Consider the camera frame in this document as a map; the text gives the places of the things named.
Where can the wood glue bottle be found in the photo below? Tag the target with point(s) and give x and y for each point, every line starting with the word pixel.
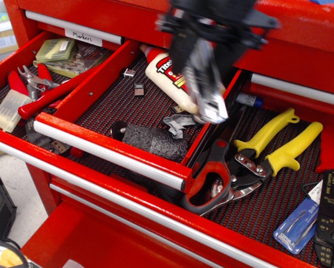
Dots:
pixel 160 71

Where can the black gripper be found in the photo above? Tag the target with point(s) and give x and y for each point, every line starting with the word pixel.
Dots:
pixel 232 27

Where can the small brown connector block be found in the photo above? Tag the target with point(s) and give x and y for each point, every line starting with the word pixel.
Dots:
pixel 59 147

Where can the silver box cutter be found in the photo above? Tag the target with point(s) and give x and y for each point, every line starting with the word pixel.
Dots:
pixel 204 84

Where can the white markers label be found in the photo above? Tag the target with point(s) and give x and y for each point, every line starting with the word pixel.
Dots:
pixel 83 37

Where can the long red handled tool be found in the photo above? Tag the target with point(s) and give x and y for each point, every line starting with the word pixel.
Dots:
pixel 29 110

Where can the red grey handled scissors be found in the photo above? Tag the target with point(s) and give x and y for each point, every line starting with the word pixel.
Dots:
pixel 211 180

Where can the flat packaged tool set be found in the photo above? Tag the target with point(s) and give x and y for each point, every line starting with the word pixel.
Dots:
pixel 83 57

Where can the green plastic bit case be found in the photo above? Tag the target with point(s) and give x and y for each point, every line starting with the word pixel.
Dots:
pixel 55 49

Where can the yellow handled tin snips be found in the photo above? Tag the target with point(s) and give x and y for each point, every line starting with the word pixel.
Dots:
pixel 247 175

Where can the red cap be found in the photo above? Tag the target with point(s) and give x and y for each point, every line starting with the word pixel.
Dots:
pixel 76 152

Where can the black sanding drum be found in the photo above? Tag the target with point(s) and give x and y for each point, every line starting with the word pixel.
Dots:
pixel 157 141

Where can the silver usb dongle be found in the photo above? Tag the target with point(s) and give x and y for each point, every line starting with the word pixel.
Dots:
pixel 127 73

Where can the usb stick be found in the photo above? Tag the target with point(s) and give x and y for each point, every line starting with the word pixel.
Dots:
pixel 177 110

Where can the blue drill bit packet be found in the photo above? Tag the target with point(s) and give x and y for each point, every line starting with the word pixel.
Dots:
pixel 297 230

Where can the small red open drawer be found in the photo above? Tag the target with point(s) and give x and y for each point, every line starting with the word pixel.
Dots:
pixel 84 119

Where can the black wire stripper tool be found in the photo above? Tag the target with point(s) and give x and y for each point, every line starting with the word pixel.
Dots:
pixel 324 236

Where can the clear plastic bit case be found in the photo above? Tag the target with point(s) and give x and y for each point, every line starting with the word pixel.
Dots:
pixel 9 116

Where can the red handled pliers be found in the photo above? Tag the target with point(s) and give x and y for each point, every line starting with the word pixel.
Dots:
pixel 28 83

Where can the red tool chest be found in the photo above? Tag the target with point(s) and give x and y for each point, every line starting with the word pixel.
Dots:
pixel 103 215

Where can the red tool handle right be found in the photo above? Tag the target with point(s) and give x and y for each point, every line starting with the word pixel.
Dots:
pixel 326 150

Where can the blue capped marker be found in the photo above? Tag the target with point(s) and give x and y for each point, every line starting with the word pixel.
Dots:
pixel 249 100

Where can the black usb dongle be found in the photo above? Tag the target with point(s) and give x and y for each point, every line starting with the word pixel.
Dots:
pixel 139 90

